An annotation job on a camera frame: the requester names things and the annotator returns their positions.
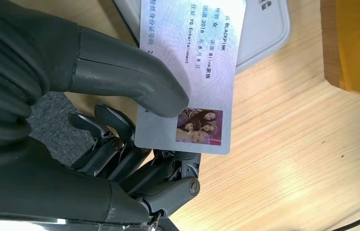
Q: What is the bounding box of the wooden card organiser box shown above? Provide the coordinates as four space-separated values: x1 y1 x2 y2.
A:
320 0 360 102

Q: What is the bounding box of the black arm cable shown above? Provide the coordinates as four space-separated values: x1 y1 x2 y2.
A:
331 204 360 231

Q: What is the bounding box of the white card reader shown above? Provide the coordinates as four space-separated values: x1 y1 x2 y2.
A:
113 0 292 75

